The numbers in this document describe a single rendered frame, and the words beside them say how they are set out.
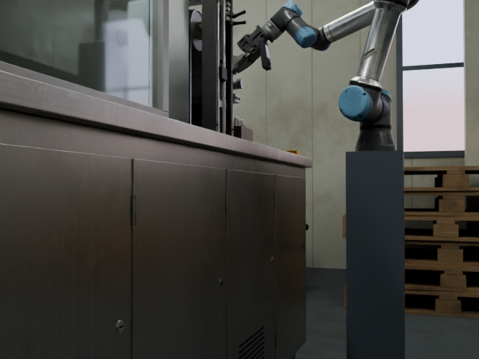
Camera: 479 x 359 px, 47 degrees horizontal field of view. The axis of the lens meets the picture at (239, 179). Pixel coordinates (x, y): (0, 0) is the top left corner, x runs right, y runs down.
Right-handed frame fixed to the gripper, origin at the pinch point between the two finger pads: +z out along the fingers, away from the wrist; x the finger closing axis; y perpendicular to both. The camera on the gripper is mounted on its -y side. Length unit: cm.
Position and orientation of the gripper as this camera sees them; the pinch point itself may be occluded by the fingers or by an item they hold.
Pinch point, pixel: (234, 73)
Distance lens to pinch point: 225.4
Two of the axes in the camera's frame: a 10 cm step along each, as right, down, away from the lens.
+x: -3.3, -0.3, -9.4
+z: -7.2, 6.5, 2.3
